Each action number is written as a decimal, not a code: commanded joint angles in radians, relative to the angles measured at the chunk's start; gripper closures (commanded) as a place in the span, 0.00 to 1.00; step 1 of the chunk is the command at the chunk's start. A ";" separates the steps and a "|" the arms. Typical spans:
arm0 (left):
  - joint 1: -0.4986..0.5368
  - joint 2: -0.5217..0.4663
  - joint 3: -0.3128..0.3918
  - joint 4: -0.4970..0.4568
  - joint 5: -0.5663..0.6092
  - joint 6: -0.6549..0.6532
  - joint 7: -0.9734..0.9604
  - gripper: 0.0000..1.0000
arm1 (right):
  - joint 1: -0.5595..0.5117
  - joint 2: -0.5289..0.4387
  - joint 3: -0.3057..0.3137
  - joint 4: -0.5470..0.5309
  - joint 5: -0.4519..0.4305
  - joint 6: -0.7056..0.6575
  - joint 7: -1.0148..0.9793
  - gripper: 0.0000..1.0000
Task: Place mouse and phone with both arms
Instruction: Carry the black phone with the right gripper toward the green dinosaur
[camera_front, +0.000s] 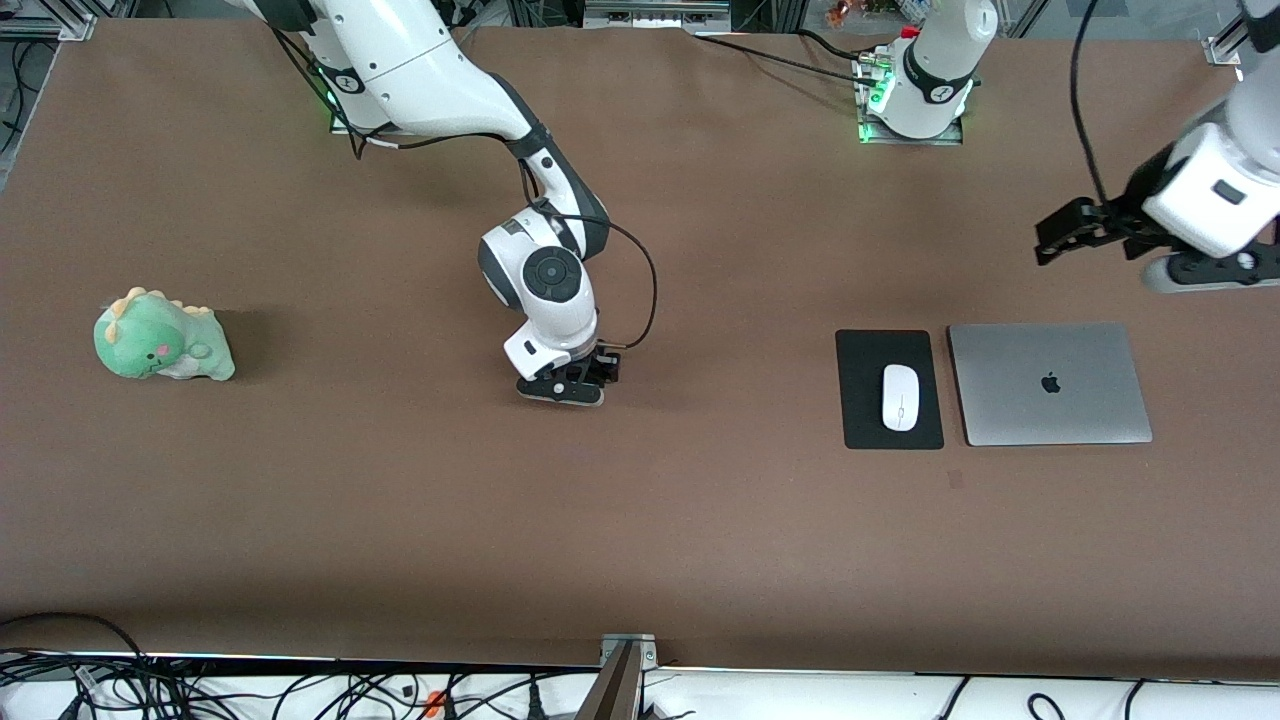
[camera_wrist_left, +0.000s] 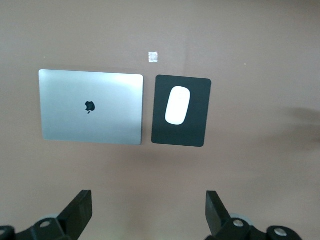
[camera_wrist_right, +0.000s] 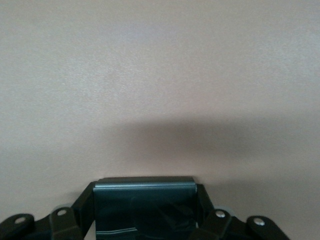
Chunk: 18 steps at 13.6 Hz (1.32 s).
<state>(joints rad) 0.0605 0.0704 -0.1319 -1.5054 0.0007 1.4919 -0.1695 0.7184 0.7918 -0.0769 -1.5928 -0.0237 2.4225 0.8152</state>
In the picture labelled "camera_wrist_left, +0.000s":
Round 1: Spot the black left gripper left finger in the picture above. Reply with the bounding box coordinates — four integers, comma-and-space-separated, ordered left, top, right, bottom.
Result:
14, 189, 94, 240

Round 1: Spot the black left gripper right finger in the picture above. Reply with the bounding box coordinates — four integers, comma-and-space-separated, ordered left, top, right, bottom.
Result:
205, 190, 266, 240

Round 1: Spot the white computer mouse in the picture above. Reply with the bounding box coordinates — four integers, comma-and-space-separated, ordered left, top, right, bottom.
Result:
164, 85, 192, 126

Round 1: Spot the black mouse pad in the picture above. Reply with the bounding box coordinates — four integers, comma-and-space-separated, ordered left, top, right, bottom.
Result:
150, 74, 213, 148

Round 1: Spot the grey closed laptop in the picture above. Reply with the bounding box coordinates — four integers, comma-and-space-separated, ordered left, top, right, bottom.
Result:
38, 68, 145, 147

